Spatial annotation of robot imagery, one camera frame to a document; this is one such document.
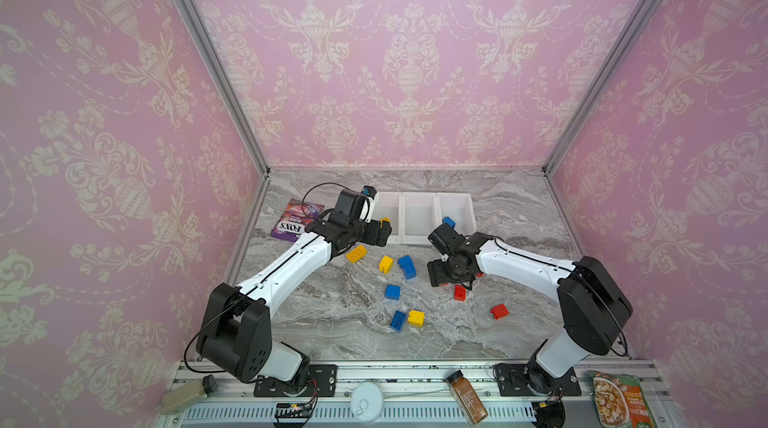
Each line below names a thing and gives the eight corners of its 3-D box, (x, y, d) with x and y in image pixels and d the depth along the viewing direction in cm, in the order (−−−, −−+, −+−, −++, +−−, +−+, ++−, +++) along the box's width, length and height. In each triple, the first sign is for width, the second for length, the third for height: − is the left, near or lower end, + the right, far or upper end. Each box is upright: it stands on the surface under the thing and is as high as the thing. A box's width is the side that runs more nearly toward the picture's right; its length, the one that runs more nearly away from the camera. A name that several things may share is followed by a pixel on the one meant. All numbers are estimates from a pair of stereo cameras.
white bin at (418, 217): (398, 246, 101) (399, 233, 95) (397, 206, 112) (398, 192, 106) (441, 246, 101) (444, 233, 95) (436, 206, 112) (438, 192, 106)
